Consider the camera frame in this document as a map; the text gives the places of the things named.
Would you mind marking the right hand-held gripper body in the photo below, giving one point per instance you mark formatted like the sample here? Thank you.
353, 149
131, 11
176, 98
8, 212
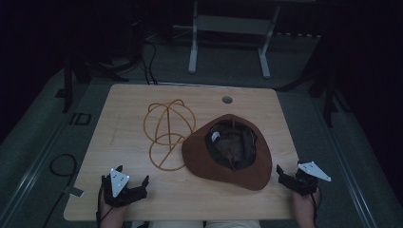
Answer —
304, 183

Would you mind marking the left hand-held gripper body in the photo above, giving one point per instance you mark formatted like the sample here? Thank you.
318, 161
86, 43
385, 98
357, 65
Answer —
122, 196

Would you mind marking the brown felt hat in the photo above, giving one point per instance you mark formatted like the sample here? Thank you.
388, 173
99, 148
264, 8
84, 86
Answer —
231, 152

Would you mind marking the person's left hand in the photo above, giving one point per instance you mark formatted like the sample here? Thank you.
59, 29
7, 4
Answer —
112, 217

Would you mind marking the person's right hand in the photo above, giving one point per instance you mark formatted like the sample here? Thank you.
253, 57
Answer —
303, 210

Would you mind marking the grey tape piece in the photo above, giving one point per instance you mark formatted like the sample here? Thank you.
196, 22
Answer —
73, 191

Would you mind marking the black metal stand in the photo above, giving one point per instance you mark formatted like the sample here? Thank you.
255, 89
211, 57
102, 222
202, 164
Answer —
68, 82
329, 95

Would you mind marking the white metal desk frame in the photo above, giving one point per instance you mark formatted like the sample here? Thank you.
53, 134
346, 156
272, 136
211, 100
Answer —
231, 25

